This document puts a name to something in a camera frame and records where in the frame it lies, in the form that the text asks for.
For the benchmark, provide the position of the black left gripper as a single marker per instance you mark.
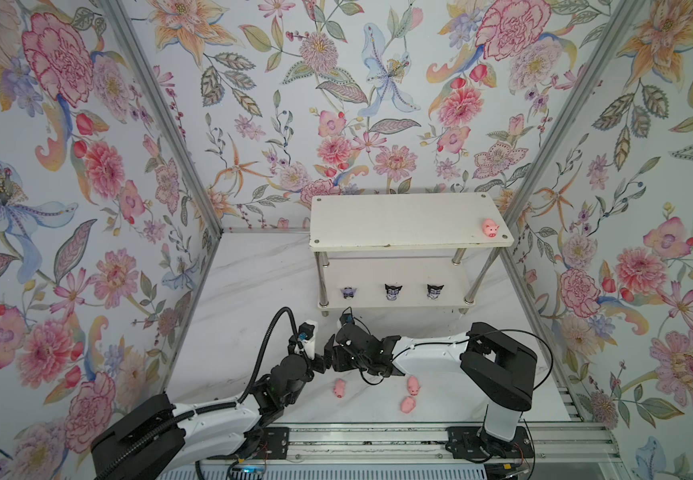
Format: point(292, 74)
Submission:
point(320, 358)

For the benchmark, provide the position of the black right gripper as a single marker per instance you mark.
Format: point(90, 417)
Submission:
point(353, 346)

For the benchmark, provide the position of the pink pig toy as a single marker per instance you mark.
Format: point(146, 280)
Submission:
point(490, 228)
point(339, 388)
point(413, 386)
point(408, 405)

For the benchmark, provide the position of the black purple figurine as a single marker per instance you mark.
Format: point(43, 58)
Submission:
point(348, 292)
point(392, 291)
point(434, 291)

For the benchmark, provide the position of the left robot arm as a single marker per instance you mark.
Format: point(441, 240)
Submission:
point(159, 435)

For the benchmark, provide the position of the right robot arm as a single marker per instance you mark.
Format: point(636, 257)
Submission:
point(501, 367)

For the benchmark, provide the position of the white two-tier shelf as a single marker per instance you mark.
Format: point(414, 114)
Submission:
point(367, 241)

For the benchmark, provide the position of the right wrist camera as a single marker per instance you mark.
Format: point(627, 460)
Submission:
point(346, 319)

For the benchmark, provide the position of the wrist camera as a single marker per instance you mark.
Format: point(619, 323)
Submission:
point(346, 319)
point(306, 339)

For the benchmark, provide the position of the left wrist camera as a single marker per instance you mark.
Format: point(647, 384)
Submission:
point(306, 339)

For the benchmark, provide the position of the aluminium corner post right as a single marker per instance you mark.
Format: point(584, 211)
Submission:
point(612, 36)

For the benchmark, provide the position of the aluminium corner post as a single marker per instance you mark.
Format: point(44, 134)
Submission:
point(126, 36)
point(612, 36)

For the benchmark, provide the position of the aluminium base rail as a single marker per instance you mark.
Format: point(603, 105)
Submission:
point(536, 442)

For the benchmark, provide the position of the aluminium corner post left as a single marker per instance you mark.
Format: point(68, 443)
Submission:
point(126, 36)

